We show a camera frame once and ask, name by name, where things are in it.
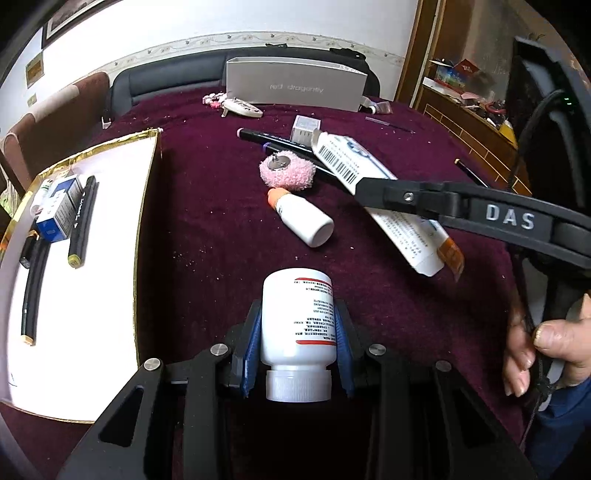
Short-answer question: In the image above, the long white blue ointment box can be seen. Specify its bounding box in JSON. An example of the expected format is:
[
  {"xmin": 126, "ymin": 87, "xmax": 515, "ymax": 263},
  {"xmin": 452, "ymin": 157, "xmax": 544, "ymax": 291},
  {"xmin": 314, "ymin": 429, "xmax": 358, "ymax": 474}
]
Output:
[{"xmin": 311, "ymin": 130, "xmax": 465, "ymax": 278}]

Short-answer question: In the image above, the white red-label pill bottle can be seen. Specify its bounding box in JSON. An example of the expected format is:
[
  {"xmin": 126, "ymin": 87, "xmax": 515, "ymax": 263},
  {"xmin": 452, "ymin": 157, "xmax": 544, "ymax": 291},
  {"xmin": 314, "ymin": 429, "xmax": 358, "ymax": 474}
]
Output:
[{"xmin": 260, "ymin": 268, "xmax": 337, "ymax": 403}]

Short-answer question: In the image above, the long black gold-tip pen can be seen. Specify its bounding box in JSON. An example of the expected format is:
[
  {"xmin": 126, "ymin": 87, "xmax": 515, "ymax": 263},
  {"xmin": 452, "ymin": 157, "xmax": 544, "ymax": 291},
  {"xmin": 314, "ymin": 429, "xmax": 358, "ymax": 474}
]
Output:
[{"xmin": 21, "ymin": 238, "xmax": 50, "ymax": 346}]

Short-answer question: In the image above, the blue white medicine box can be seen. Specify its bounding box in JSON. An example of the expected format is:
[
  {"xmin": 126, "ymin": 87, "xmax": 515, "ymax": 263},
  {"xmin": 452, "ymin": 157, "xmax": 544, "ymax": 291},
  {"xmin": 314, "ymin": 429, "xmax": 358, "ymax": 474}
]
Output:
[{"xmin": 36, "ymin": 173, "xmax": 82, "ymax": 243}]

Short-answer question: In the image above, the black gold-band lipstick tube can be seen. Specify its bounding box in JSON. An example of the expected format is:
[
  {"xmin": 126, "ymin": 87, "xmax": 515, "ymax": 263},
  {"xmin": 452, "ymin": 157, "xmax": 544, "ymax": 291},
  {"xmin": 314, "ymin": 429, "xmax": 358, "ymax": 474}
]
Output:
[{"xmin": 19, "ymin": 229, "xmax": 39, "ymax": 269}]

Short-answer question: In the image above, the white green-label pill bottle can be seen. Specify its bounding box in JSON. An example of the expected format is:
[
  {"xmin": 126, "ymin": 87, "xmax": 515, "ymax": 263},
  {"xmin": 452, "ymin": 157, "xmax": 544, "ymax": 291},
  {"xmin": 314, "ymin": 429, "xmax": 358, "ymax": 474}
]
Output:
[{"xmin": 30, "ymin": 178, "xmax": 55, "ymax": 218}]

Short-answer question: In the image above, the person's right hand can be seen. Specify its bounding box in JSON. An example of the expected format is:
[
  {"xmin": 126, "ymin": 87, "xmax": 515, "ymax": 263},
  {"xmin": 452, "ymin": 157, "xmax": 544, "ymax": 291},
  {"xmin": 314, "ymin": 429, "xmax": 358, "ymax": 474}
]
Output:
[{"xmin": 503, "ymin": 293, "xmax": 591, "ymax": 397}]

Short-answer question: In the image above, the black gold-tip stick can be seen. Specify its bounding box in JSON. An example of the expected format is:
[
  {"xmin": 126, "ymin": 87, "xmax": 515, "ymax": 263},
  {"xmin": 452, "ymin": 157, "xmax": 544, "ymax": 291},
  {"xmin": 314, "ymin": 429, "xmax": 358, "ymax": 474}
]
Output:
[{"xmin": 454, "ymin": 158, "xmax": 489, "ymax": 188}]

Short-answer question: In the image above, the wooden side cabinet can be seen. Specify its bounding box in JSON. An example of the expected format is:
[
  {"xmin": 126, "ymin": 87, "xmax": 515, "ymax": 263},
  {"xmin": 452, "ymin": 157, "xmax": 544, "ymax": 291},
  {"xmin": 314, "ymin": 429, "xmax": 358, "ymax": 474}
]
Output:
[{"xmin": 415, "ymin": 58, "xmax": 531, "ymax": 195}]

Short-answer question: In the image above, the thin dark pen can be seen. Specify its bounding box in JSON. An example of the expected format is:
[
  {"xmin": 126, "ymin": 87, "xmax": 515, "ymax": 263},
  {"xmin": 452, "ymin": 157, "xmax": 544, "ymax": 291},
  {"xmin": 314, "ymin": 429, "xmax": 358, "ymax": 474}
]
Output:
[{"xmin": 365, "ymin": 116, "xmax": 416, "ymax": 134}]

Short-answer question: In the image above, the squeezed tube by shoebox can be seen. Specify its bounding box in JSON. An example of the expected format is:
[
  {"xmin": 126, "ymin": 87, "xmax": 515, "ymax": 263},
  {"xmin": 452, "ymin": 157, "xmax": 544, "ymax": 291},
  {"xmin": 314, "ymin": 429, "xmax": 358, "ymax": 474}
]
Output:
[{"xmin": 360, "ymin": 96, "xmax": 393, "ymax": 115}]

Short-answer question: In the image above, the white bottle orange cap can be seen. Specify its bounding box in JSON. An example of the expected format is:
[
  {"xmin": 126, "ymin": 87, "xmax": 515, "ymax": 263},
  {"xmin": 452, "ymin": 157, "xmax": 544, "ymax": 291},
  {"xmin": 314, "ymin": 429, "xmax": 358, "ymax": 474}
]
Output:
[{"xmin": 267, "ymin": 188, "xmax": 335, "ymax": 248}]

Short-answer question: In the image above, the small white cube box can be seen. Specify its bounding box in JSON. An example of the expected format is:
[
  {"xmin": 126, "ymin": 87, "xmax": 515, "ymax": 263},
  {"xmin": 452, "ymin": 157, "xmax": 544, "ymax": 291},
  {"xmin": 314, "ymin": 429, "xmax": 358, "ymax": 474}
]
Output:
[{"xmin": 290, "ymin": 115, "xmax": 322, "ymax": 147}]

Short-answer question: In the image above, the pink fluffy puff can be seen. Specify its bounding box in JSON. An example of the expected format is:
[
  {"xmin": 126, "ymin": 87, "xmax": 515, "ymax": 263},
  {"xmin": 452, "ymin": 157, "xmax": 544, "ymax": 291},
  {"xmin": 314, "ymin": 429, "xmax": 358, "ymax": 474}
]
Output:
[{"xmin": 259, "ymin": 157, "xmax": 315, "ymax": 191}]

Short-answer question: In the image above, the white gold-edged tray box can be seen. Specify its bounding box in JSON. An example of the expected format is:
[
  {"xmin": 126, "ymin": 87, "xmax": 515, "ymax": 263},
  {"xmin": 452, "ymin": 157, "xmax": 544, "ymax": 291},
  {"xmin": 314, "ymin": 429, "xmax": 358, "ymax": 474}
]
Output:
[{"xmin": 1, "ymin": 128, "xmax": 162, "ymax": 424}]

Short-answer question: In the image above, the black marker pink cap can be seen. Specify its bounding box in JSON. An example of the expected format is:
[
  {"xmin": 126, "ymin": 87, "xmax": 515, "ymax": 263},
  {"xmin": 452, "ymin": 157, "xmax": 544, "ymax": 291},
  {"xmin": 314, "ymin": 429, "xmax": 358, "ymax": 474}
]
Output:
[{"xmin": 236, "ymin": 128, "xmax": 314, "ymax": 155}]

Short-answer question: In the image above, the grey red dragonfly shoebox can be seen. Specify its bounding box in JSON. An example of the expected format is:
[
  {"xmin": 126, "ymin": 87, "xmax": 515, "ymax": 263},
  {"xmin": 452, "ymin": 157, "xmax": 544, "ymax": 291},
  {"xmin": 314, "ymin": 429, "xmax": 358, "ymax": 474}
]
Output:
[{"xmin": 225, "ymin": 56, "xmax": 367, "ymax": 112}]

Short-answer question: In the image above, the white remote control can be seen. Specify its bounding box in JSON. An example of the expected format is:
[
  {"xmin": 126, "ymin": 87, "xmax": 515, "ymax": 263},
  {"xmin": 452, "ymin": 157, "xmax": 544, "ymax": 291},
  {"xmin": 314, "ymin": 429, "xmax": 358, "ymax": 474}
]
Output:
[{"xmin": 221, "ymin": 98, "xmax": 263, "ymax": 119}]

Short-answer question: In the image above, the black leather headboard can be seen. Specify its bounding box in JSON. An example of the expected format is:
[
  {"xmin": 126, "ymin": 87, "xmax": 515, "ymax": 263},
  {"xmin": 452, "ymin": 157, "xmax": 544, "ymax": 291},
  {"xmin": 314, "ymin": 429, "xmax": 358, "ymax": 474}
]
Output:
[{"xmin": 103, "ymin": 44, "xmax": 381, "ymax": 120}]

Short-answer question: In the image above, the maroon padded chair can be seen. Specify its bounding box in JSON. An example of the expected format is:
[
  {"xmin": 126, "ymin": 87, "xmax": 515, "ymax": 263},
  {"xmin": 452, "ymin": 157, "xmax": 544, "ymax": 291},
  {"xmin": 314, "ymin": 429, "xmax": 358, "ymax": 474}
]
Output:
[{"xmin": 1, "ymin": 71, "xmax": 110, "ymax": 194}]

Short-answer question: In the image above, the framed painting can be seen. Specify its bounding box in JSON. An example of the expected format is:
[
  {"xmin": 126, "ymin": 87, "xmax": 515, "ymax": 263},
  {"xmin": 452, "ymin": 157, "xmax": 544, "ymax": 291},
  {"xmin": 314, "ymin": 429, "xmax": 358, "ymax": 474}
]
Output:
[{"xmin": 41, "ymin": 0, "xmax": 119, "ymax": 49}]

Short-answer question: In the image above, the black cable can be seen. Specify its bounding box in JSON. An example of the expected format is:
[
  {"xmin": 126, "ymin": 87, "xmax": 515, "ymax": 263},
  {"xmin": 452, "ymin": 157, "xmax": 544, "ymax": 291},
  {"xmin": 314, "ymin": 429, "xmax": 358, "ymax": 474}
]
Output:
[{"xmin": 506, "ymin": 88, "xmax": 567, "ymax": 186}]

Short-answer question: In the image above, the small gold wall plaque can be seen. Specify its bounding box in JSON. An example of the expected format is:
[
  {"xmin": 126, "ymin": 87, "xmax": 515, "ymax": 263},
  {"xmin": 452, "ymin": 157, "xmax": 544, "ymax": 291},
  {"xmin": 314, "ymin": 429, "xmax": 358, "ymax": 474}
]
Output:
[{"xmin": 25, "ymin": 52, "xmax": 44, "ymax": 88}]

